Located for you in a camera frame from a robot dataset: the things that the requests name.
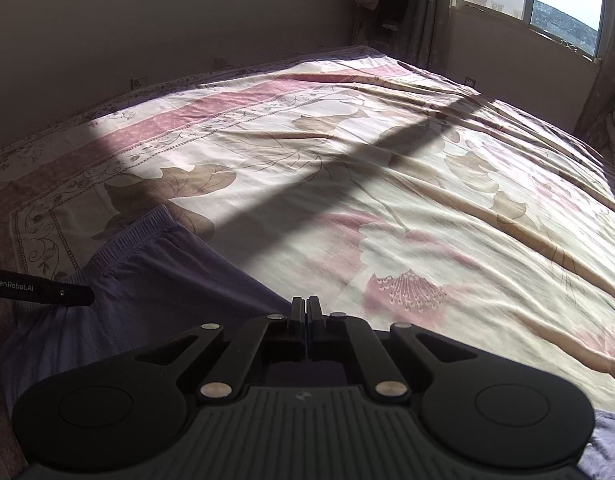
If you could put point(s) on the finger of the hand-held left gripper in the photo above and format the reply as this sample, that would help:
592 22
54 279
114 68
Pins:
77 296

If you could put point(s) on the floral bed sheet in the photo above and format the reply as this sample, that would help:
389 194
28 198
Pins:
362 185

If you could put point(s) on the purple pants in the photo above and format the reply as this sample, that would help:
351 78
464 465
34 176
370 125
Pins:
162 280

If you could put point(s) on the wall socket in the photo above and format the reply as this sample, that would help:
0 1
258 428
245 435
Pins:
138 81
470 81

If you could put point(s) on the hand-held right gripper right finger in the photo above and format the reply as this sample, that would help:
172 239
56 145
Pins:
313 317

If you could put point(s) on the patterned curtain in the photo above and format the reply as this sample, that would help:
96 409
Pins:
605 60
430 10

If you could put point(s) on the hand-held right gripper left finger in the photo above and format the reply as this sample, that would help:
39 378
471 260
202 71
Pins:
298 317

